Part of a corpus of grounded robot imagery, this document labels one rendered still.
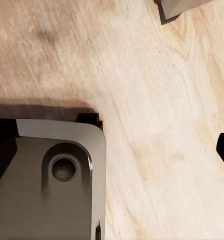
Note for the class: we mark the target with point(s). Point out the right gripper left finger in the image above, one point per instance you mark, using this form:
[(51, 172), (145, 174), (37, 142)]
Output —
[(8, 150)]

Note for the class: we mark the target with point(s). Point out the fridge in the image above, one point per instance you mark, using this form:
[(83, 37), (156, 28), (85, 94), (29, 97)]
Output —
[(170, 10)]

